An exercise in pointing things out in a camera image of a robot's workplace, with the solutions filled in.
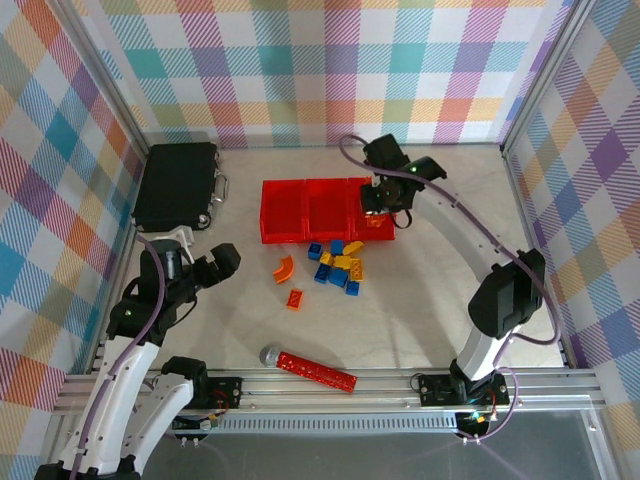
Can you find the orange curved lego piece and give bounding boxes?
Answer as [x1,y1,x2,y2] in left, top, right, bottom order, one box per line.
[272,254,297,285]

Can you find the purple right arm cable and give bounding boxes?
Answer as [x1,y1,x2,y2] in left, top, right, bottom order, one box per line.
[338,133,564,444]

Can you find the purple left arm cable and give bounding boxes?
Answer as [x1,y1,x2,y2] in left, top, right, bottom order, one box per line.
[67,234,169,480]

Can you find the slotted metal cable duct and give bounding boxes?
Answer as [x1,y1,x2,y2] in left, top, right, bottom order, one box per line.
[172,417,461,437]

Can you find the black case with silver handle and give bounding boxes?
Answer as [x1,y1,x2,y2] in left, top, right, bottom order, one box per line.
[130,142,231,234]

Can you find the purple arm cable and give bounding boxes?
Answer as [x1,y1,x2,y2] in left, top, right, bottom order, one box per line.
[338,133,564,444]
[67,234,169,480]

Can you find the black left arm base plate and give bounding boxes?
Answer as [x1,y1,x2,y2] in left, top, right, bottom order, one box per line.
[206,375,245,410]

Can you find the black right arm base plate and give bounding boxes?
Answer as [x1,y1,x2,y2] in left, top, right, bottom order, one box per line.
[417,372,511,407]

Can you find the aluminium frame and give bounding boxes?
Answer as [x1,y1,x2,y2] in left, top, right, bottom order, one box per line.
[42,0,614,480]

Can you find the red glitter toy microphone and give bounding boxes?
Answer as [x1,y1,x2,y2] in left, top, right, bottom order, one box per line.
[258,343,359,395]

